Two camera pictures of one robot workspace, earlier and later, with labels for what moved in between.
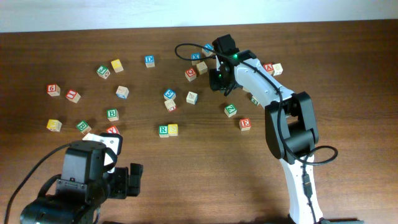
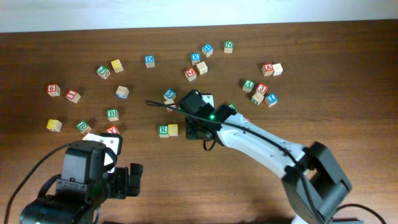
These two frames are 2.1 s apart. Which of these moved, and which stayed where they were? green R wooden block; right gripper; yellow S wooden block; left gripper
Moved: right gripper
Stayed: yellow S wooden block; green R wooden block; left gripper
